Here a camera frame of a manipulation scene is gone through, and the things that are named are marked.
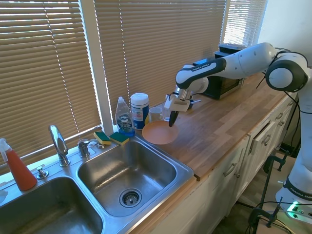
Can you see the black dishwasher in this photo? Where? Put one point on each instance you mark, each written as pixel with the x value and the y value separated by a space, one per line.
pixel 293 131

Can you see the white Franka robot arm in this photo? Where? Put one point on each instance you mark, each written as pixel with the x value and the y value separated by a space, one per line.
pixel 243 61

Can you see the chrome soap dispenser pump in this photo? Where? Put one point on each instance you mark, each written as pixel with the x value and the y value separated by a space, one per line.
pixel 83 147

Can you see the black food container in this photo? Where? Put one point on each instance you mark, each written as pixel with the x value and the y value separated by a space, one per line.
pixel 228 47
pixel 219 54

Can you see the black microwave oven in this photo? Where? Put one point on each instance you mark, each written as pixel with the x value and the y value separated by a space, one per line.
pixel 223 86

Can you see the white wipes canister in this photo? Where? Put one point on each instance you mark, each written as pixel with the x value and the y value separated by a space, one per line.
pixel 139 112

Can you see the wide tan window blind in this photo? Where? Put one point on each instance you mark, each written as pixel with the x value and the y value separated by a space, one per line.
pixel 44 73

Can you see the Dawn dish soap bottle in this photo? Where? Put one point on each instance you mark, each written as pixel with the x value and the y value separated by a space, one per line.
pixel 124 119

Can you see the clear drinking glass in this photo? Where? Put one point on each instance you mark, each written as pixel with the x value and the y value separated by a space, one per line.
pixel 166 113

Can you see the sink drain strainer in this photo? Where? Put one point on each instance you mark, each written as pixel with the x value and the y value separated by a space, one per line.
pixel 130 197

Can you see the white ceramic mug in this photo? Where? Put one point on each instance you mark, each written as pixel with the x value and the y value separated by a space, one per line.
pixel 155 114

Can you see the metal spoon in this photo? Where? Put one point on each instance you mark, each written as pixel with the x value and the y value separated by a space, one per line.
pixel 196 101

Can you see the yellow green sponge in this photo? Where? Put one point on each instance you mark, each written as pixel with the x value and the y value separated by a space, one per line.
pixel 102 138
pixel 119 138

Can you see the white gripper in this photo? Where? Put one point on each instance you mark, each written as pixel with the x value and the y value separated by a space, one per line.
pixel 179 104

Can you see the white open drawer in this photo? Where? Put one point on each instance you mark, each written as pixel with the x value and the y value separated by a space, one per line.
pixel 262 139

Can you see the narrow bright window blind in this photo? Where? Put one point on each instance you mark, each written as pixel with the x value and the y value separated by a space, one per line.
pixel 243 22

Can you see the black C-clamp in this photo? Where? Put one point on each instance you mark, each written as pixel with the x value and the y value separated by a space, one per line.
pixel 264 214
pixel 275 162

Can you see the white kitchen cabinets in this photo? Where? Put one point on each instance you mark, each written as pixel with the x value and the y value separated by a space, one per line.
pixel 219 192

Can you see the orange plastic plate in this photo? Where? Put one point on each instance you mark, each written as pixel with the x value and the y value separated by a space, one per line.
pixel 158 134

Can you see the chrome faucet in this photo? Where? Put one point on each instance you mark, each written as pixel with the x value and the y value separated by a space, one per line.
pixel 58 143

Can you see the chrome sink knob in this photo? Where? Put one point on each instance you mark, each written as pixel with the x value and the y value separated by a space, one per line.
pixel 42 173

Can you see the stainless double sink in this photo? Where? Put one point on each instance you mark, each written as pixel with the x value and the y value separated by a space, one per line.
pixel 136 168

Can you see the orange spray bottle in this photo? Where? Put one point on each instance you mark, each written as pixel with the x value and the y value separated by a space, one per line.
pixel 20 171

